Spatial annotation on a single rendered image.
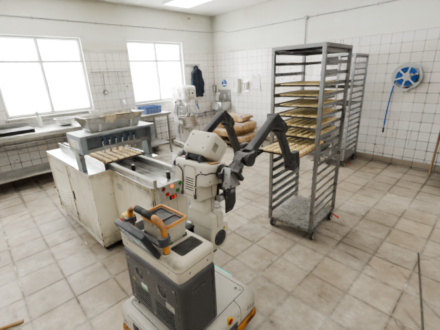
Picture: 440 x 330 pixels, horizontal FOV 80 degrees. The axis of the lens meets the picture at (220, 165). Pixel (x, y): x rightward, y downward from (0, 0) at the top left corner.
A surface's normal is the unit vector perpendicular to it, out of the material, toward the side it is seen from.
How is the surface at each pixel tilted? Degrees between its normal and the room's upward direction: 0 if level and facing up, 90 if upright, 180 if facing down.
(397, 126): 90
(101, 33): 90
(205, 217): 82
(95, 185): 90
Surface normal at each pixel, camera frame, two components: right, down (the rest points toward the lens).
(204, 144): -0.51, -0.43
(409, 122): -0.72, 0.26
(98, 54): 0.69, 0.21
